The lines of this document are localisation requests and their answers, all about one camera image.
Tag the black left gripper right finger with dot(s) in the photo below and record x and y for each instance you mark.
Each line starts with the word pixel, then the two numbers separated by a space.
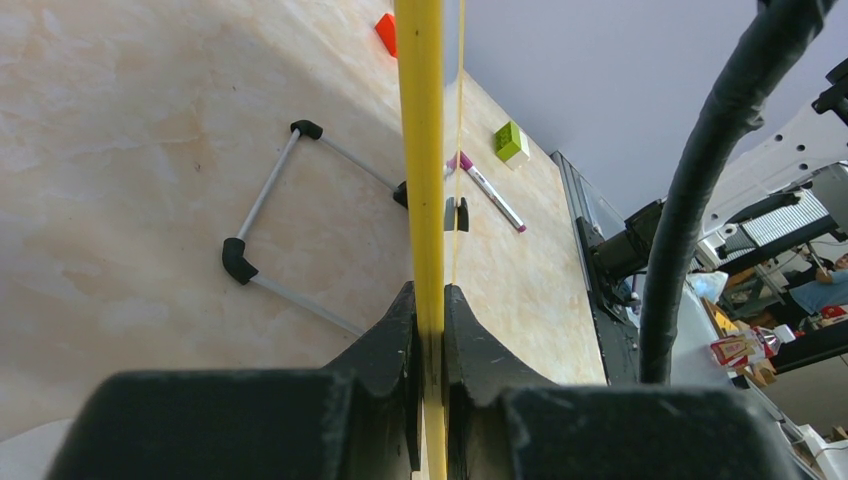
pixel 479 370

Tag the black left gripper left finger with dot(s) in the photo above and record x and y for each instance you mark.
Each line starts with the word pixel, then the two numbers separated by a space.
pixel 382 420

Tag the yellow framed whiteboard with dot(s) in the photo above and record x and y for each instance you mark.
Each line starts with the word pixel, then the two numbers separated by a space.
pixel 430 39

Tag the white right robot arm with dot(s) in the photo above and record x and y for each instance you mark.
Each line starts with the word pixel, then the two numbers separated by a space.
pixel 816 138

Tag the purple capped marker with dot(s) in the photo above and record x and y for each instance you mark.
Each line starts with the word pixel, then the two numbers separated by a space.
pixel 462 161

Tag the green white eraser block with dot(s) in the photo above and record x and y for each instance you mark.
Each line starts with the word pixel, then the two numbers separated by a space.
pixel 511 145

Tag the red plastic block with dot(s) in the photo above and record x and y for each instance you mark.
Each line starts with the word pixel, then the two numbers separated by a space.
pixel 385 29

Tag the whiteboard wire stand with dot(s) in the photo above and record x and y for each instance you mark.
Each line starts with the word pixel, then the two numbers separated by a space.
pixel 312 217

